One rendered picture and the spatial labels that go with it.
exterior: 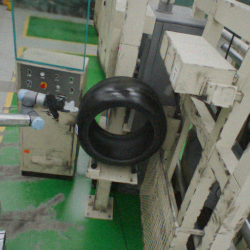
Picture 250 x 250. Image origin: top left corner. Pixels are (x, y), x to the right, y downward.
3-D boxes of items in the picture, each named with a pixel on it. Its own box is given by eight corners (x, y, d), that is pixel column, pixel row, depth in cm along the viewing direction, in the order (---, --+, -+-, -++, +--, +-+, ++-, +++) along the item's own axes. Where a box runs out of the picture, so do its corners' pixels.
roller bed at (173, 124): (150, 134, 225) (159, 104, 210) (167, 136, 227) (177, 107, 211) (153, 148, 209) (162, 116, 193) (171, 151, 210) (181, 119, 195)
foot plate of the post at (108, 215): (87, 195, 274) (88, 192, 272) (113, 198, 276) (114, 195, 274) (84, 217, 251) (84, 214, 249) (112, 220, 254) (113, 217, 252)
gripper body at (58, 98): (64, 101, 161) (44, 95, 160) (62, 112, 166) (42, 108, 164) (67, 95, 168) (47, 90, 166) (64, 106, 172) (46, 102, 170)
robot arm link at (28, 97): (20, 98, 169) (21, 86, 165) (38, 102, 170) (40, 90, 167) (16, 103, 162) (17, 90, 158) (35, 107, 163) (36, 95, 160)
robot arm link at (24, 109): (24, 124, 164) (26, 109, 159) (17, 115, 170) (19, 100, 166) (36, 123, 169) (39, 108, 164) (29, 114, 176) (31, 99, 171)
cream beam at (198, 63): (157, 53, 174) (163, 30, 166) (195, 59, 176) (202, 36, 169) (172, 93, 122) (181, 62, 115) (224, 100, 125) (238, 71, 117)
